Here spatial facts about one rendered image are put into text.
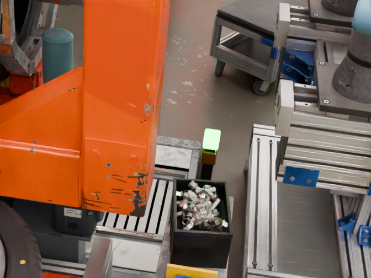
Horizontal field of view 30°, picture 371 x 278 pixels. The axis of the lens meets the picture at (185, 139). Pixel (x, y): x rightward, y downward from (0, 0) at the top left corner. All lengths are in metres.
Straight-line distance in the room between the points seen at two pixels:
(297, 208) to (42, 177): 0.95
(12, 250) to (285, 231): 0.92
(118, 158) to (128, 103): 0.15
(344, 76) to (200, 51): 1.91
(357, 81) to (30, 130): 0.78
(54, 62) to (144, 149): 0.54
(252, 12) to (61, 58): 1.42
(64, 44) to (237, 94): 1.41
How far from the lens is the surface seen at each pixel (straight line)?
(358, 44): 1.69
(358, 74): 1.70
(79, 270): 1.92
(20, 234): 1.69
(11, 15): 1.88
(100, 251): 1.80
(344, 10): 2.15
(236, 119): 3.06
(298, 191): 2.38
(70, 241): 2.09
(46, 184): 1.70
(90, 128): 1.57
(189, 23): 3.84
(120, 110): 1.53
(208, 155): 1.79
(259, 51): 3.42
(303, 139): 1.78
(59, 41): 1.98
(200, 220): 1.64
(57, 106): 1.59
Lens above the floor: 1.66
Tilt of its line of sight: 35 degrees down
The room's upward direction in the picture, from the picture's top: 7 degrees clockwise
